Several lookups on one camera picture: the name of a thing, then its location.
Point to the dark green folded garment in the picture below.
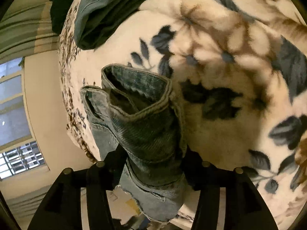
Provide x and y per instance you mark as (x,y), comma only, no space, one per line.
(96,20)

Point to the floral fleece blanket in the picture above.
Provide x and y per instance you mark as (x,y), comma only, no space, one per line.
(238,70)

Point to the striped curtain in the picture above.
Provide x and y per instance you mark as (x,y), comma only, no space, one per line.
(27,32)

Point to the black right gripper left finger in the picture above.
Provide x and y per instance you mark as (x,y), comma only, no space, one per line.
(73,191)

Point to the blue frayed denim pant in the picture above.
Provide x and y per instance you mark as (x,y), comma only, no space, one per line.
(138,110)

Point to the window with metal grille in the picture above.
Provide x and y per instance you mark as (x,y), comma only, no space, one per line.
(20,151)

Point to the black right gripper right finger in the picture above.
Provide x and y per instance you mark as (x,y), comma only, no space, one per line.
(228,199)

